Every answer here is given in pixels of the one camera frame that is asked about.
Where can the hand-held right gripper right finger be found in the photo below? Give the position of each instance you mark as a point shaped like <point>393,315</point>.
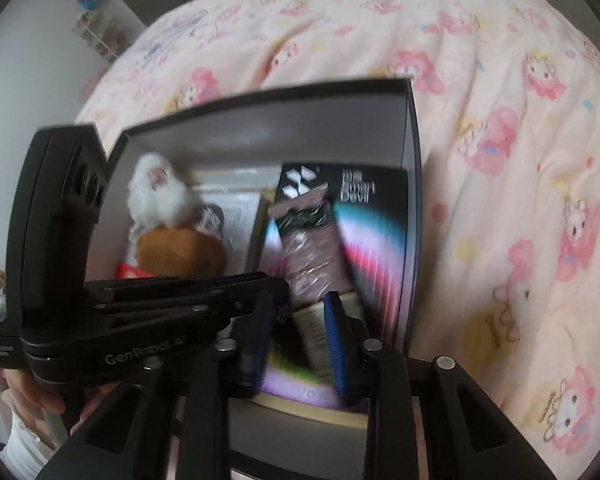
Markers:
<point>338,355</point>

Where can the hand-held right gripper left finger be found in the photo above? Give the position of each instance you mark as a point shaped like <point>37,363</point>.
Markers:
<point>256,345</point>

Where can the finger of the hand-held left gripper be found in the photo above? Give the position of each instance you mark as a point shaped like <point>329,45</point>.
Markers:
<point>190,285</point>
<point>180,317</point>

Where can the dark box with grey inside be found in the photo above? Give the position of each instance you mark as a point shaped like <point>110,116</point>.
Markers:
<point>280,125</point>

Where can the person's left hand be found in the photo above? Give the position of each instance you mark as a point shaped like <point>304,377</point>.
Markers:
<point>40,397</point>

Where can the small white leaflet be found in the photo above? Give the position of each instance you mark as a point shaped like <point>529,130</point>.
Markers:
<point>312,335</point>

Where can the red and white packet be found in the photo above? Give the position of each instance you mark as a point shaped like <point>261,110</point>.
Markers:
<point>132,272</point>

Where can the white printed booklet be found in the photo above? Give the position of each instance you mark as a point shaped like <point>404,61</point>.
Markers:
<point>240,225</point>

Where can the pink glitter packet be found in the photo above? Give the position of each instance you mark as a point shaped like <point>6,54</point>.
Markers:
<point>310,260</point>

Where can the white fluffy plush toy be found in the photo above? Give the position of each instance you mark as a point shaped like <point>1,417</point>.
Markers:
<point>160,190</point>

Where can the white lace clothing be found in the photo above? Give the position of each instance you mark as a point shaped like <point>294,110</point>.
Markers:
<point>22,445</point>

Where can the clear storage rack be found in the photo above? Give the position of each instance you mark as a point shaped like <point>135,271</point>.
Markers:
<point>102,37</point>

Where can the pink printed blanket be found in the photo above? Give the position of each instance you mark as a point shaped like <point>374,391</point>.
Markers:
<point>480,110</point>

